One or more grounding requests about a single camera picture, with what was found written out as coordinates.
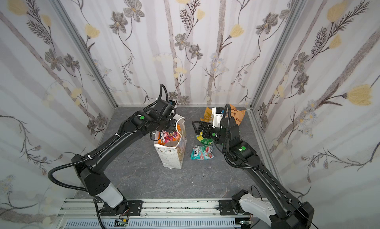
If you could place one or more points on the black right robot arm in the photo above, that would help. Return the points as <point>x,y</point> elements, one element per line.
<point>282,210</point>

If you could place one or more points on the aluminium corner post left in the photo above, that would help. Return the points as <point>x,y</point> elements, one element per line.
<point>81,46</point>

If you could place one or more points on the aluminium corner post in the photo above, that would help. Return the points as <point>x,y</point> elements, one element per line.
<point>280,46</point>
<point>81,46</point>

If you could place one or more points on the orange pink candy packet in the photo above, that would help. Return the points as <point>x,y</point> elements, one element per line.
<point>166,137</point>

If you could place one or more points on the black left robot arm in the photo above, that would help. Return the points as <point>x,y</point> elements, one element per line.
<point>156,117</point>

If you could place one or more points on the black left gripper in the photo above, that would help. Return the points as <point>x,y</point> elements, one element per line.
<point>166,128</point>

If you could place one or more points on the yellow snack packet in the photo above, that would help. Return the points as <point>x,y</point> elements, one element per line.
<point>207,117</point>

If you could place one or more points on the green yellow candy packet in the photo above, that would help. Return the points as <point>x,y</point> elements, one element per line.
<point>204,141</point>

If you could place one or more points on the white slotted cable duct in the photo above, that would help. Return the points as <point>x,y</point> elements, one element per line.
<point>187,223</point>

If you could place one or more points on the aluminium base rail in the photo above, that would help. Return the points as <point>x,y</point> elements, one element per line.
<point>82,214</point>

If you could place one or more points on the teal red candy packet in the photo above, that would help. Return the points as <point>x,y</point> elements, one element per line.
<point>202,152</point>

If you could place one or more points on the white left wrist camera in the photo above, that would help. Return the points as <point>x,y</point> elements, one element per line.
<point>173,103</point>

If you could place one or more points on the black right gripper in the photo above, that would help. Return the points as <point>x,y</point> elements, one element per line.
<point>203,129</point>

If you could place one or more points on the aluminium corner post right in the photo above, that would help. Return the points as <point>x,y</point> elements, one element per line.
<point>280,46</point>

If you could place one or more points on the white paper bag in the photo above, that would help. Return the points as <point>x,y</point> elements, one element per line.
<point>172,154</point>

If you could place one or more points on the orange snack packet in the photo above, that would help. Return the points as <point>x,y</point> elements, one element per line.
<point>238,115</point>

